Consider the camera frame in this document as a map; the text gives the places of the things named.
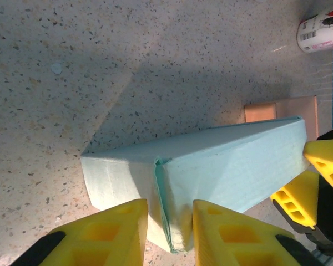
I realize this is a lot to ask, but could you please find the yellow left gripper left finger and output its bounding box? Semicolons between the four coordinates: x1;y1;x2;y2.
11;198;149;266

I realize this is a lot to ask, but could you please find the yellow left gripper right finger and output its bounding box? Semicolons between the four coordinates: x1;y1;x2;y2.
192;199;322;266

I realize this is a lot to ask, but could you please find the light blue paper box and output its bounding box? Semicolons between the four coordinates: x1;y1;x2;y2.
80;116;311;254

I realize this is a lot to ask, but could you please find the pink yogurt cup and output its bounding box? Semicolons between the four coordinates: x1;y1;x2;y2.
296;0;333;54

